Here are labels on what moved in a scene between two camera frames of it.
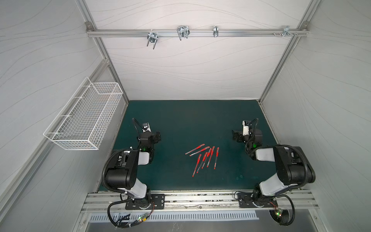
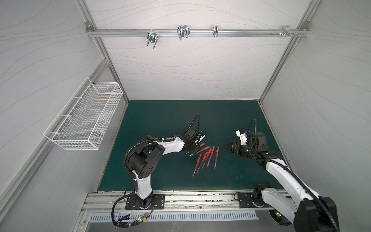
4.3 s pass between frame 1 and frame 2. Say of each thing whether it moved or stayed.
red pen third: stayed
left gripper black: moved
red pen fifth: stayed
